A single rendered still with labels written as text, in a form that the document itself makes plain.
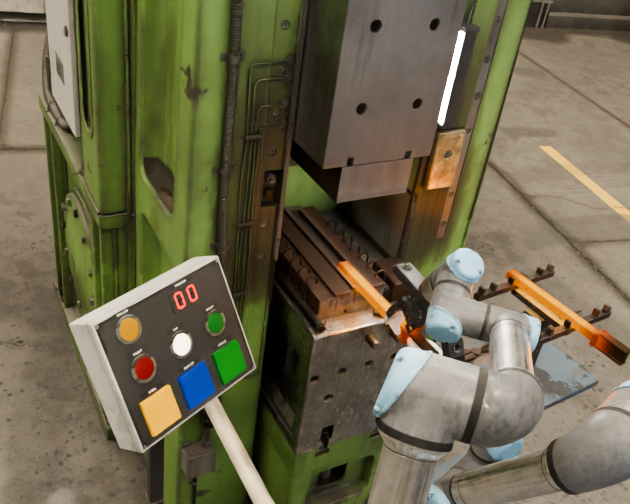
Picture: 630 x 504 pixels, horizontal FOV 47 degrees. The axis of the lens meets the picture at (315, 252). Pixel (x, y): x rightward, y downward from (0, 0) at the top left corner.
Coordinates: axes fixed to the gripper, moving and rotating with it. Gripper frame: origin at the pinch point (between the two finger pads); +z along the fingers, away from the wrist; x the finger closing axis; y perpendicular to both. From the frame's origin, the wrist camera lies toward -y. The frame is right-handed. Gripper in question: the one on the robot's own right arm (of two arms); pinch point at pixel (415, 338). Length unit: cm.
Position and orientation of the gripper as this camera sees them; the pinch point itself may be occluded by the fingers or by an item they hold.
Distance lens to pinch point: 172.8
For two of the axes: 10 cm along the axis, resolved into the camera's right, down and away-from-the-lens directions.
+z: -4.7, -5.2, 7.1
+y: -1.2, 8.3, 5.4
